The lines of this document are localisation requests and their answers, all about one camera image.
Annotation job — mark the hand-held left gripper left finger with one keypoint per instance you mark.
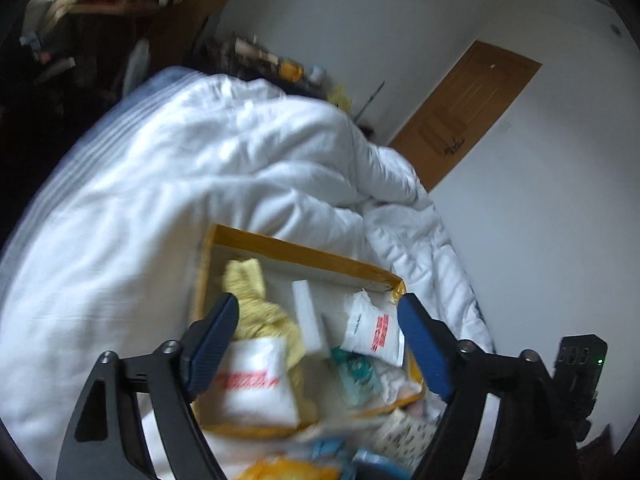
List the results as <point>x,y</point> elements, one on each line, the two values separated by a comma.
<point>215,340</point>

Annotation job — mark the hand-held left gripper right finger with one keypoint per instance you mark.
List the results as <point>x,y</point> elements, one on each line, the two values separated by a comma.
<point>425,350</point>

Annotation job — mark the white packet with red print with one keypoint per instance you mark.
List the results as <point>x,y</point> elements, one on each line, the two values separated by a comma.
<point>255,400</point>
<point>370,325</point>

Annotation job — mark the yellow taped cardboard box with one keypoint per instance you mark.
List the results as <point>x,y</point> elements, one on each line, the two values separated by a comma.
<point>300,255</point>

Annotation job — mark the teal patterned packet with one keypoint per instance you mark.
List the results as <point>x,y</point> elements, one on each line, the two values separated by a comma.
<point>360,370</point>

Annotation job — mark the yellow knitted cloth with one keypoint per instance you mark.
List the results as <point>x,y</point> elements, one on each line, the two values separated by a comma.
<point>250,280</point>

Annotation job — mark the white dotted packet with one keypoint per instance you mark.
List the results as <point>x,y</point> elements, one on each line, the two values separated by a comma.
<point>405,435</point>

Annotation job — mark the white foam block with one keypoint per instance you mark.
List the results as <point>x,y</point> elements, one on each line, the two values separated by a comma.
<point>307,310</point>

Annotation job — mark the blue packet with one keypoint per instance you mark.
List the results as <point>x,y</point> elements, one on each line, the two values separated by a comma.
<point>365,460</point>

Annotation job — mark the white duvet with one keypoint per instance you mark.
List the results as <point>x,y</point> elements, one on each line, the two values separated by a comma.
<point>150,210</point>

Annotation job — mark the yellow packet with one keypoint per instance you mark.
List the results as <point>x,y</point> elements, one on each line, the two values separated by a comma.
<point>285,470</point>

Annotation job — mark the wooden door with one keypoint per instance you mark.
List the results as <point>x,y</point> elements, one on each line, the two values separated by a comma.
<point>465,110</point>

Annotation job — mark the bedside clutter pile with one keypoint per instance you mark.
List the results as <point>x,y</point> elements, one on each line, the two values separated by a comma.
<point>260,57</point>

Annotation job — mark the white bottle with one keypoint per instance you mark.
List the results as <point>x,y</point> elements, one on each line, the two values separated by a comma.
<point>136,65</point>

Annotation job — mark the wooden shelf unit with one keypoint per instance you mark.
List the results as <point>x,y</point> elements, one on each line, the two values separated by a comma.
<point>175,30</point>

